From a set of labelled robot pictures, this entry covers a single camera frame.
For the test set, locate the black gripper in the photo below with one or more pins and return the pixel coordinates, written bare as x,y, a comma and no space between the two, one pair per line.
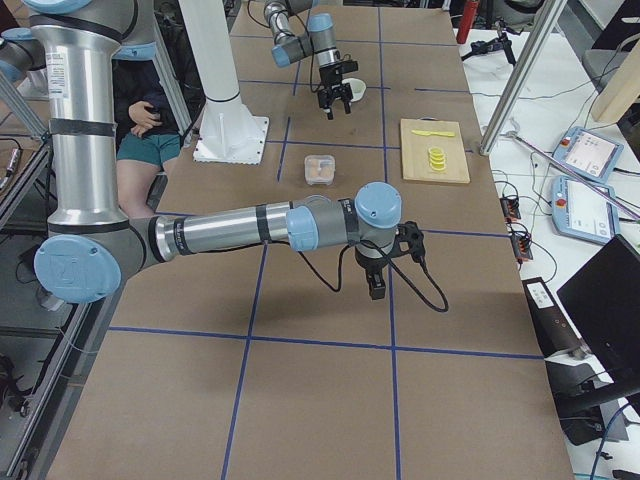
369,264
330,78

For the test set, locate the clear plastic egg box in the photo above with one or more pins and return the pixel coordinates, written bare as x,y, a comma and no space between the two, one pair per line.
319,169

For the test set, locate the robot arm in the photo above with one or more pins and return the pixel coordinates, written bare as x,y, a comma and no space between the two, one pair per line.
103,232
317,42

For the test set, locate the white bowl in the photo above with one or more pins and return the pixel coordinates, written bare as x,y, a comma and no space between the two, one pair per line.
357,86

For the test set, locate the yellow plastic knife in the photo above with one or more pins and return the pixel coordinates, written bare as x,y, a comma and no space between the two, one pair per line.
427,133

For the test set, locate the bamboo cutting board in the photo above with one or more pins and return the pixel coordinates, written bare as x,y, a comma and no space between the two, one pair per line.
415,155

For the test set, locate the red cylinder bottle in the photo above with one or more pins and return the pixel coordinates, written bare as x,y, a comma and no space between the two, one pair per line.
466,21

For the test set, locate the reacher grabber stick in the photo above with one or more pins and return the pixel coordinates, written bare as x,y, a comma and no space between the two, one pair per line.
514,135

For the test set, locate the seated person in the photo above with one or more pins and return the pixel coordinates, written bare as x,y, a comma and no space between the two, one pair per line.
147,134

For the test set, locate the teach pendant near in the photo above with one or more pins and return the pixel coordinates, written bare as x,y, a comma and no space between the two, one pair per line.
578,212

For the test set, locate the teach pendant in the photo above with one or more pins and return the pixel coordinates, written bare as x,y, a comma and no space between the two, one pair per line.
588,154
578,212

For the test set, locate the black laptop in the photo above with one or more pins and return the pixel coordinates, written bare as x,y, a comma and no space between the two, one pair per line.
602,300

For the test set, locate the teach pendant far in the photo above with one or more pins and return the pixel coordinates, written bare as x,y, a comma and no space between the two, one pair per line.
588,154

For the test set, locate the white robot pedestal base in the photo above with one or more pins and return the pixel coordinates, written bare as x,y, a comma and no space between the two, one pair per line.
229,133

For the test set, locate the aluminium frame post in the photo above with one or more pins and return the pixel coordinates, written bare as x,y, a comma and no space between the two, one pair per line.
543,26

